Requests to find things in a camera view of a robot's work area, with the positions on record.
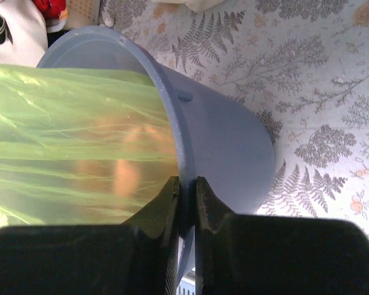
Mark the red folded cloth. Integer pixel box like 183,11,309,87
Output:
32,0,69,33

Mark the green plastic trash bag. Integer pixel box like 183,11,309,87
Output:
0,65,171,227

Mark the cream canvas tote bag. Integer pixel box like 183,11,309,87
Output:
0,1,48,67

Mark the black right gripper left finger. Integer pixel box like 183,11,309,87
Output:
125,176,180,294

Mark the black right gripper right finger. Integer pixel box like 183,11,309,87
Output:
195,176,237,294

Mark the blue plastic trash bin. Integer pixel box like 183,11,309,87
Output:
36,25,276,283

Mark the crumpled brown printed paper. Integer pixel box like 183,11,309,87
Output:
76,116,178,199

